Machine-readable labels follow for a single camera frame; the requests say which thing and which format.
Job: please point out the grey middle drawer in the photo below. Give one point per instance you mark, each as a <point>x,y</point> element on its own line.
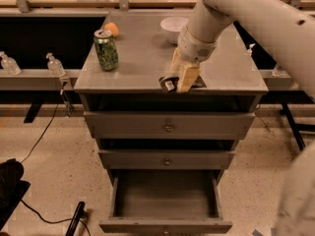
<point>165,159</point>

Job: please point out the clear water bottle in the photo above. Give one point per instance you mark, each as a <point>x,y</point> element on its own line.
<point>278,71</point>

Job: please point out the white bowl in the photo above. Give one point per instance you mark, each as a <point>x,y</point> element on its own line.
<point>171,28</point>

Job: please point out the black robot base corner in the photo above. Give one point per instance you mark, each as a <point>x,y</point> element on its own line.
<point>12,188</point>

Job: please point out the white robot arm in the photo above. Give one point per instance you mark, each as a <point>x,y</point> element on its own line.
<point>288,35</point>

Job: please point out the small white pump bottle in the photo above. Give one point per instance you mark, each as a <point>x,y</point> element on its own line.
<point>250,48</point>

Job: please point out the grey open bottom drawer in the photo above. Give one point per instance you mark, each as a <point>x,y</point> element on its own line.
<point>165,202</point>

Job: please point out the green soda can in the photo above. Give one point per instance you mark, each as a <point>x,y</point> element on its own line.
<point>105,48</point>

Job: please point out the black handle on floor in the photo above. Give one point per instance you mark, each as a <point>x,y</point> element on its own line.
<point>78,214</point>

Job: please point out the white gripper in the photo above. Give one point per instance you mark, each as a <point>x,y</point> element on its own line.
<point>194,48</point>

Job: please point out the clear sanitizer pump bottle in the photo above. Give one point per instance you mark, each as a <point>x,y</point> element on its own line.
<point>55,66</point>

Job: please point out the black table leg with caster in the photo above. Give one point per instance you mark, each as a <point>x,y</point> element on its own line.
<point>297,128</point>

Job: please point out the orange fruit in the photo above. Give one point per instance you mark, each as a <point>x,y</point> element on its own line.
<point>113,28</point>

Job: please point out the black rxbar chocolate wrapper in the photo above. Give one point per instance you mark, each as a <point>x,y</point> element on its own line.
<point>171,84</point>

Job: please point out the clear sanitizer bottle far left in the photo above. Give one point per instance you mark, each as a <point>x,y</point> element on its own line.
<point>9,64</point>

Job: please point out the grey drawer cabinet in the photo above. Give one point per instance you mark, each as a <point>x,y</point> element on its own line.
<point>234,85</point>

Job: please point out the grey top drawer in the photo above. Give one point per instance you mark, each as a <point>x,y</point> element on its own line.
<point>169,125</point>

